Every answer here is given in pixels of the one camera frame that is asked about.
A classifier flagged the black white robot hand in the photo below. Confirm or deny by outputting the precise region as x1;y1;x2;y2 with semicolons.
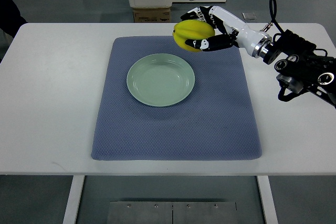
181;6;272;58

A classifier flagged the yellow starfruit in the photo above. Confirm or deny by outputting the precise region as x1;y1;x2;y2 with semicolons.
172;19;215;52

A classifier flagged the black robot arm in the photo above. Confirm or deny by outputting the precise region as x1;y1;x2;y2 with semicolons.
261;0;335;106

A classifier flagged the grey floor outlet plate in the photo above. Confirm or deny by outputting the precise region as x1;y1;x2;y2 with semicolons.
242;12;257;20

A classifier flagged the light green plate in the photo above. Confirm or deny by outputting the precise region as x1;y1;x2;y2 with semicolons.
127;54;195;107

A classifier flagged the cardboard box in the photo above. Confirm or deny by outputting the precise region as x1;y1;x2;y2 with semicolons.
133;8;171;23

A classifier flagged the blue textured mat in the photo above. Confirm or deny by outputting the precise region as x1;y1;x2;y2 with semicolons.
91;36;262;161

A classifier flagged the right white table leg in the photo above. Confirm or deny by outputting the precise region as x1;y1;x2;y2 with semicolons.
257;176;278;224

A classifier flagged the white table leg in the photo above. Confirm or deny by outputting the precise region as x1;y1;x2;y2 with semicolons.
62;175;85;224
257;176;278;224

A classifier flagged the left white table leg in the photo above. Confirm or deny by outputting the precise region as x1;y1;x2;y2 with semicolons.
62;175;85;224

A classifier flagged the person in dark clothes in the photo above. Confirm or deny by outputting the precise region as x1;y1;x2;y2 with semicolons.
1;0;27;38

